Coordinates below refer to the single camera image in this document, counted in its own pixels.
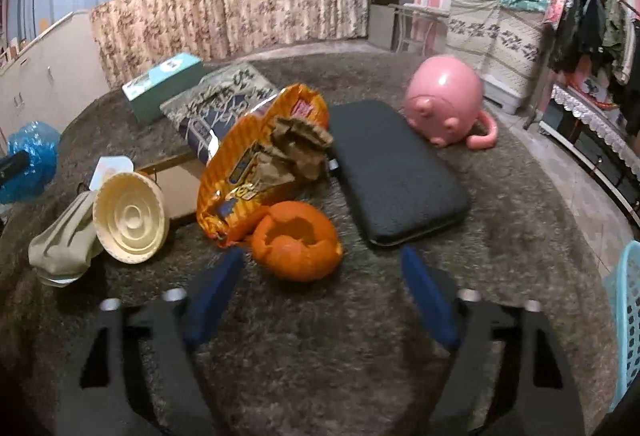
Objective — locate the blue plastic bag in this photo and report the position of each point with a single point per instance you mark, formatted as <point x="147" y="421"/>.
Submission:
<point x="35" y="145"/>

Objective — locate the orange peel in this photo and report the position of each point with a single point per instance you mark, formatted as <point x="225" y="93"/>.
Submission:
<point x="300" y="261"/>

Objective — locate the grey water dispenser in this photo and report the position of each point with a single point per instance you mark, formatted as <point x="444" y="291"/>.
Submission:
<point x="390" y="15"/>

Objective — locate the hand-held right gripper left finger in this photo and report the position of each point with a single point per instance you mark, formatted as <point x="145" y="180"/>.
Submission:
<point x="215" y="296"/>

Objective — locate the teal tissue box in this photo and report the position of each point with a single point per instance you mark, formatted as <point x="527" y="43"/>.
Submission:
<point x="160" y="90"/>

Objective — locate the small metal stool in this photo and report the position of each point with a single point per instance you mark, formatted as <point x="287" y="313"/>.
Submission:
<point x="415" y="9"/>

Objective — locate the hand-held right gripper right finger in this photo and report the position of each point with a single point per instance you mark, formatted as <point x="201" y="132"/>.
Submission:
<point x="430" y="301"/>

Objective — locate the white side cabinet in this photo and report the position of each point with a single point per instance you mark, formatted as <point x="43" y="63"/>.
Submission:
<point x="50" y="65"/>

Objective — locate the pink pig toy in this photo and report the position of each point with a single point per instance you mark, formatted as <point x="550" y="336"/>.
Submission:
<point x="445" y="90"/>

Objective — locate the flat cardboard box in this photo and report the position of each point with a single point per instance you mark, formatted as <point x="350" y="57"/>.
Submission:
<point x="175" y="186"/>

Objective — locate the blue and floral curtain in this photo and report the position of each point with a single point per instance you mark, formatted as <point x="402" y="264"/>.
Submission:
<point x="225" y="0"/>

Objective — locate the light blue plastic basket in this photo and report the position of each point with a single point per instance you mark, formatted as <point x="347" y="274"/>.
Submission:
<point x="627" y="316"/>

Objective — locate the wardrobe with patterned cover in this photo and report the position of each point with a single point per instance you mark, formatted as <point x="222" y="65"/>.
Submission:
<point x="500" y="45"/>

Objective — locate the orange snack bag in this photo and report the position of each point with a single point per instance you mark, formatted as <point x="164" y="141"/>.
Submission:
<point x="235" y="165"/>

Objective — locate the grey printed packet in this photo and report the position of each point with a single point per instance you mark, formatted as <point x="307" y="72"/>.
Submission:
<point x="220" y="100"/>

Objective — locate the low cabinet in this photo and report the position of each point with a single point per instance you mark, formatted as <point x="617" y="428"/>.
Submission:
<point x="575" y="125"/>

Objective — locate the brown shaggy blanket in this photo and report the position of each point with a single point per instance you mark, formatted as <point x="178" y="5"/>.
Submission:
<point x="300" y="366"/>

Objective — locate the black padded case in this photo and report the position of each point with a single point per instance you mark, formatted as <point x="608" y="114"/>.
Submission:
<point x="395" y="170"/>

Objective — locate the beige cloth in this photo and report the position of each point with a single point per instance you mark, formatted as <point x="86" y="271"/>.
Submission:
<point x="60" y="241"/>

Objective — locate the white lace cloth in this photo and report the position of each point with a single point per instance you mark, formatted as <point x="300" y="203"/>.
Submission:
<point x="595" y="113"/>

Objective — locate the cream plastic bowl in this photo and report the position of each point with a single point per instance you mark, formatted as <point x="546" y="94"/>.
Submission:
<point x="130" y="221"/>

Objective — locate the crumpled brown paper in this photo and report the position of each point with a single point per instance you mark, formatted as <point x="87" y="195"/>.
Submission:
<point x="300" y="145"/>

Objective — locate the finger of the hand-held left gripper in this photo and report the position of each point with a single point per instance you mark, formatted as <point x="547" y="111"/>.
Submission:
<point x="12" y="165"/>

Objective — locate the row of hanging clothes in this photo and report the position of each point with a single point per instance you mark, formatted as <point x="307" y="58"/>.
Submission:
<point x="590" y="25"/>

